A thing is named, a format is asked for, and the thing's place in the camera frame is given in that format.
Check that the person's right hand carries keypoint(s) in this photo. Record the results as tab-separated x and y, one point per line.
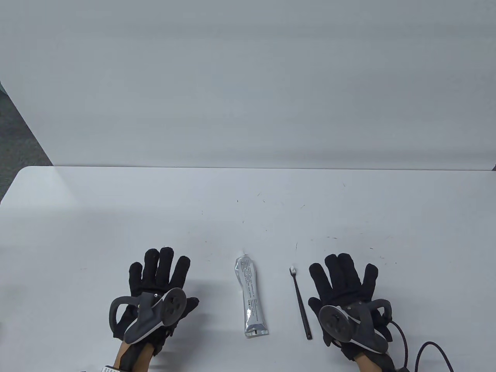
345	283

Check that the person's left hand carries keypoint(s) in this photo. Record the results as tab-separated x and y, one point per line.
159	275

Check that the black toothbrush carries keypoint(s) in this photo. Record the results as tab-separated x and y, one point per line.
301	302

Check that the silver toothpaste tube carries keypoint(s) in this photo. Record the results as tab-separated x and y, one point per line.
251	298

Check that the person's left forearm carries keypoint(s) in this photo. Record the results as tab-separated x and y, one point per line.
135	357

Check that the person's right forearm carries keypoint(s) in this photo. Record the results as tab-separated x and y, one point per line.
368	365

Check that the white backdrop panel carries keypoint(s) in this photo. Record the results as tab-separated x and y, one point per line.
248	77

